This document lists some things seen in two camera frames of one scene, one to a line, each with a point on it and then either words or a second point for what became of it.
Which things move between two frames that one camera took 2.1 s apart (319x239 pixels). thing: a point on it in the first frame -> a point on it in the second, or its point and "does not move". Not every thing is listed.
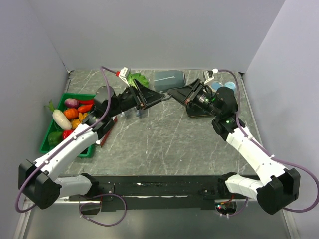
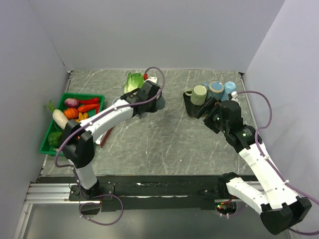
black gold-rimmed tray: (195, 110) does not move
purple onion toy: (71, 102) does not move
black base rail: (160, 192) does not move
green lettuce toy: (139, 77) does not move
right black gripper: (188, 93) -> (208, 119)
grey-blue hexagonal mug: (165, 80) -> (160, 104)
